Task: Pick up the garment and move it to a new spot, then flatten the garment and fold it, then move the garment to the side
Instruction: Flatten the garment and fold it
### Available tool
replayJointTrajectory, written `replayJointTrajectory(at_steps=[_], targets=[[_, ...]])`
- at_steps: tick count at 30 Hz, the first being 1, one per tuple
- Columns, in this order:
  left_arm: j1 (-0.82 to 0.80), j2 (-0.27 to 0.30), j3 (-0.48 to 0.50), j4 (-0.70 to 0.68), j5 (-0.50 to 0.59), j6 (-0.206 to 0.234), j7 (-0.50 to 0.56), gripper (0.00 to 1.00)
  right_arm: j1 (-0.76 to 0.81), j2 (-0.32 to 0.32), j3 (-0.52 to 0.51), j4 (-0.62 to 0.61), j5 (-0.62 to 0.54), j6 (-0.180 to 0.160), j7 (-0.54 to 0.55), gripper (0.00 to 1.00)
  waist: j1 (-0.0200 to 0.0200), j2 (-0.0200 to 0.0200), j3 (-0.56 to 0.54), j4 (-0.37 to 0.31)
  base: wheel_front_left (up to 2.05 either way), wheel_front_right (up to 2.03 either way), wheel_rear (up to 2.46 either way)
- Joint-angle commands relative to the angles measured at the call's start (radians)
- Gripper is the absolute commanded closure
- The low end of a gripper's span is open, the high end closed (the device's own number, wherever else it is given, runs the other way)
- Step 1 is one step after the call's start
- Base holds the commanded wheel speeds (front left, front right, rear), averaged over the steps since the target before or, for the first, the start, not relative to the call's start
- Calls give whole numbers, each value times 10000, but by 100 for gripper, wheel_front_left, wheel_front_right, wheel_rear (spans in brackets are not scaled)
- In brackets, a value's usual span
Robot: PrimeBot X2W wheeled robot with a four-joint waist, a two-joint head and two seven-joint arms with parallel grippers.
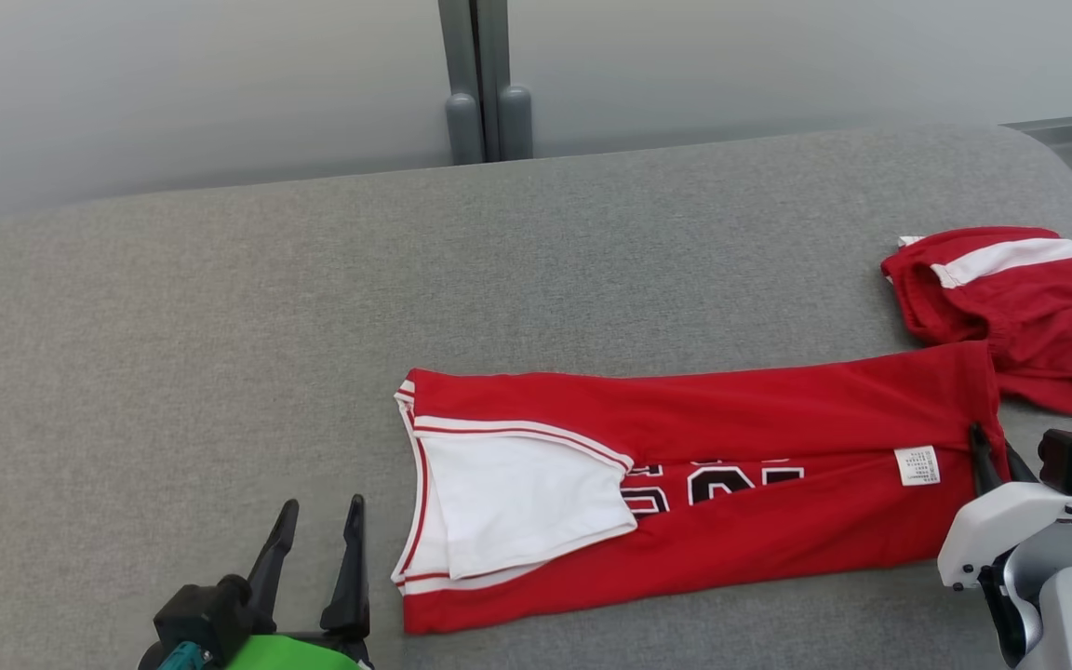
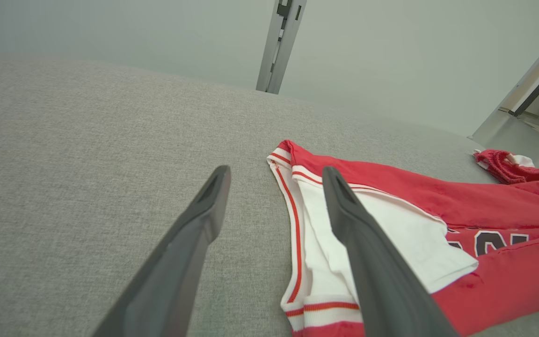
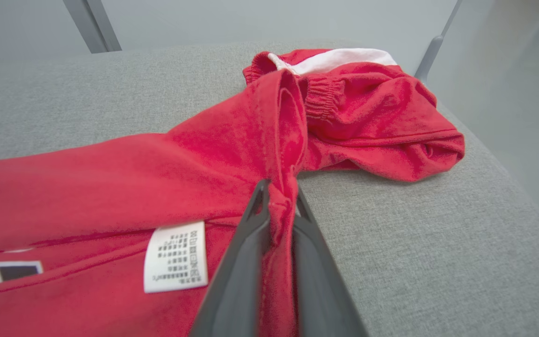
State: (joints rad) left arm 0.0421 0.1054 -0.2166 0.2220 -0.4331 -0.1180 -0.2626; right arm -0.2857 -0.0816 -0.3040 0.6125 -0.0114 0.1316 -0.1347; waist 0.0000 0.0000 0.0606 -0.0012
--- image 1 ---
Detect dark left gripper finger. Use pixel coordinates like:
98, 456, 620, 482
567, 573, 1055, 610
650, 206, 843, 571
248, 500, 300, 620
320, 494, 371, 643

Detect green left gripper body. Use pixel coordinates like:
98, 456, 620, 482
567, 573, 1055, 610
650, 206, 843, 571
220, 635, 374, 670

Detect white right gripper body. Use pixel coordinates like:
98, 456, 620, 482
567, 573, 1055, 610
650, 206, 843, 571
938, 481, 1072, 589

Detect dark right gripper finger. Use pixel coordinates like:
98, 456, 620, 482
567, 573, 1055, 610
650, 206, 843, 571
1003, 442, 1039, 485
967, 423, 1002, 496

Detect red shorts with white stripe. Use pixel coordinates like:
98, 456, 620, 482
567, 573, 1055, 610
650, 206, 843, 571
880, 226, 1072, 417

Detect red white basketball jersey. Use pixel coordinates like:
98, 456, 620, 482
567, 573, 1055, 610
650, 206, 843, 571
392, 340, 1010, 636

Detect teal left camera connector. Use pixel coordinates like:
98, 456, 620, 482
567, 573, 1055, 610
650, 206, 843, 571
156, 640, 216, 670

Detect grey wall post rounded caps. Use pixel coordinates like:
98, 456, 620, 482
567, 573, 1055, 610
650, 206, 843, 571
436, 0, 534, 166

